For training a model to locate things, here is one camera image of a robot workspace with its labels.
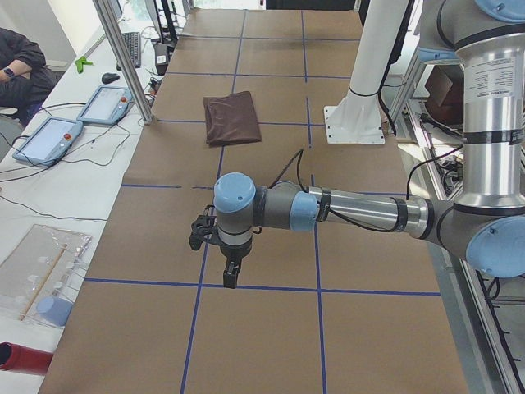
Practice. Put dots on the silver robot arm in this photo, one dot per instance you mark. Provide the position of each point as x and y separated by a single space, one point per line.
484 224

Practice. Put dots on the red cylinder tube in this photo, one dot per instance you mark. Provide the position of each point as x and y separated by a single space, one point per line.
22 359

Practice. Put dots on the far blue teach pendant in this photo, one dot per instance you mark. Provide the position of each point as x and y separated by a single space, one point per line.
107 106

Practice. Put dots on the black computer mouse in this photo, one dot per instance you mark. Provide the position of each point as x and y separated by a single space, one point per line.
108 77

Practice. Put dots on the green plastic clip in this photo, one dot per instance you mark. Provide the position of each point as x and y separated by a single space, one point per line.
81 63

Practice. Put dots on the light blue plastic cup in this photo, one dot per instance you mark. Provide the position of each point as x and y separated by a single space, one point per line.
55 310

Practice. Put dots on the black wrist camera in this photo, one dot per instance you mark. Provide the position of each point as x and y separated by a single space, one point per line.
203 230

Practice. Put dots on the black keyboard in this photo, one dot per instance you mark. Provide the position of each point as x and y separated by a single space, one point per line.
132 41

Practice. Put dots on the grey aluminium post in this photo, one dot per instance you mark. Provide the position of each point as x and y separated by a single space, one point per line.
117 43

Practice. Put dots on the wooden stick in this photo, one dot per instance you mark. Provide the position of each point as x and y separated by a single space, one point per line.
45 277

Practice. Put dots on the dark brown t-shirt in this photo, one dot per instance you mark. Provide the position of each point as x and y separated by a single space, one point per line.
231 120

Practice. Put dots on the seated person dark jacket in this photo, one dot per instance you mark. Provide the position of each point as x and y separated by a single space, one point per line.
26 80

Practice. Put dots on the blue teach pendant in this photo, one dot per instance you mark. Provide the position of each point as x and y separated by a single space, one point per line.
107 106
50 142

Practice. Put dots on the clear plastic bag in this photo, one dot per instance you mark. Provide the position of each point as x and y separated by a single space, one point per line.
24 267

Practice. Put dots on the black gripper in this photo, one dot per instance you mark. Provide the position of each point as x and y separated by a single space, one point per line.
234 251

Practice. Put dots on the near blue teach pendant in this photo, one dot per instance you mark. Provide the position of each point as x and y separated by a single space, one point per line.
50 142

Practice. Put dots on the aluminium frame rack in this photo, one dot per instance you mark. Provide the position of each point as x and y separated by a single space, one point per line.
486 314

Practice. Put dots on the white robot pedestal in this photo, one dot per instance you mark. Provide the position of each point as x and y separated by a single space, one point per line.
357 119

